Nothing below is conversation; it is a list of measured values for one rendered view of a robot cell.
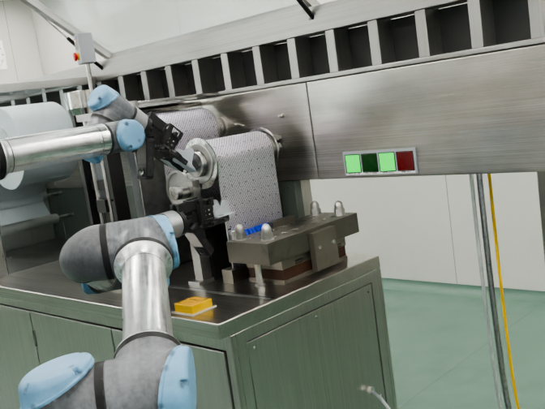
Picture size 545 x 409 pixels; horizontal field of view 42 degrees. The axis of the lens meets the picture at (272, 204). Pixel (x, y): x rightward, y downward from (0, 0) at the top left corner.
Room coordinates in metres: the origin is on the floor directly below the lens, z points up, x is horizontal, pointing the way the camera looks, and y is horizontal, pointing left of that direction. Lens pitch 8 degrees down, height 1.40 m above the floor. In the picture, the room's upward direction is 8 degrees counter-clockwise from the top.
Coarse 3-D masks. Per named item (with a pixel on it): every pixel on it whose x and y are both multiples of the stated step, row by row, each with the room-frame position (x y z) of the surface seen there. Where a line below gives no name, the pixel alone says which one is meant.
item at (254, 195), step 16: (240, 176) 2.07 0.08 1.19; (256, 176) 2.12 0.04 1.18; (272, 176) 2.17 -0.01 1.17; (224, 192) 2.02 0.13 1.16; (240, 192) 2.06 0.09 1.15; (256, 192) 2.11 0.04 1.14; (272, 192) 2.16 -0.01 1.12; (240, 208) 2.06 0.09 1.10; (256, 208) 2.10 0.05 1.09; (272, 208) 2.15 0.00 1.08; (256, 224) 2.10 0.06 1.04
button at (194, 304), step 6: (186, 300) 1.78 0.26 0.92; (192, 300) 1.77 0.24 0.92; (198, 300) 1.77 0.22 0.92; (204, 300) 1.76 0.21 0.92; (210, 300) 1.77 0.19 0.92; (174, 306) 1.77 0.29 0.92; (180, 306) 1.75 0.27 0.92; (186, 306) 1.74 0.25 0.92; (192, 306) 1.73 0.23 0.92; (198, 306) 1.74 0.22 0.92; (204, 306) 1.76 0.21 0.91; (210, 306) 1.77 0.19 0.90; (186, 312) 1.74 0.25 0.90; (192, 312) 1.73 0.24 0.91
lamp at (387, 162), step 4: (380, 156) 2.00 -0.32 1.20; (384, 156) 1.99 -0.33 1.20; (388, 156) 1.98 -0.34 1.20; (392, 156) 1.97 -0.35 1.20; (380, 160) 2.00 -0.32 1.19; (384, 160) 1.99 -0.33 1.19; (388, 160) 1.98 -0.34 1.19; (392, 160) 1.97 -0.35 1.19; (380, 164) 2.00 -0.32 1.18; (384, 164) 1.99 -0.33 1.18; (388, 164) 1.98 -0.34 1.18; (392, 164) 1.97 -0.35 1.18; (380, 168) 2.00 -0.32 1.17; (384, 168) 1.99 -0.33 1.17; (388, 168) 1.98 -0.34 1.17; (392, 168) 1.98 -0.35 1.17
